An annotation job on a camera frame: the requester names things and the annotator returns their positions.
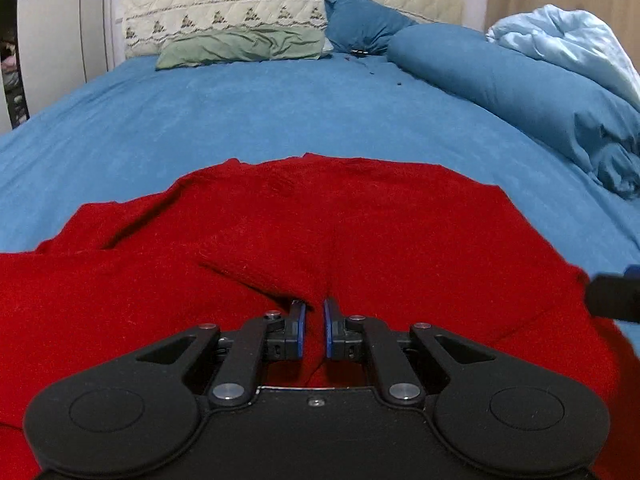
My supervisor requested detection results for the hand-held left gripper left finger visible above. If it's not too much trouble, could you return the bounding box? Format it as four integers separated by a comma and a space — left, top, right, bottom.
136, 299, 307, 409

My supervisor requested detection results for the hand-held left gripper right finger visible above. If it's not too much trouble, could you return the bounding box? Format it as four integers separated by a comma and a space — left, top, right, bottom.
323, 298, 497, 409

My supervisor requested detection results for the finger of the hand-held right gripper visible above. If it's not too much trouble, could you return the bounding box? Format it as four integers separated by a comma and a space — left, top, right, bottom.
584, 266, 640, 324

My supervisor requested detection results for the red knit sweater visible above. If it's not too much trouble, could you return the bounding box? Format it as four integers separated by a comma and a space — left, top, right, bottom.
0, 152, 632, 480

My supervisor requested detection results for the bed with blue sheet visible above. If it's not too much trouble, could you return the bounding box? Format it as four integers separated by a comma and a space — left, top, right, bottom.
0, 52, 640, 356

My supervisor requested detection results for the blue duvet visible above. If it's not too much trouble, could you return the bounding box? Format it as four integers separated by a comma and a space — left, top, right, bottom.
387, 23, 640, 200

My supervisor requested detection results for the light blue blanket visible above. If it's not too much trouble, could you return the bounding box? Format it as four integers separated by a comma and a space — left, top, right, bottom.
485, 4, 640, 112

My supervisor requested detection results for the green pillow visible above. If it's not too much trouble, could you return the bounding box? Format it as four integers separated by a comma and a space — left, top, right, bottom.
155, 26, 334, 71

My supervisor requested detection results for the blue pillow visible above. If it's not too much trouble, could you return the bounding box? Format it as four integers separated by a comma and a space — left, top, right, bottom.
323, 0, 420, 57

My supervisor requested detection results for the white cabinet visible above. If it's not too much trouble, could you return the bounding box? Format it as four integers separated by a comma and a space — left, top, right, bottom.
15, 0, 109, 120

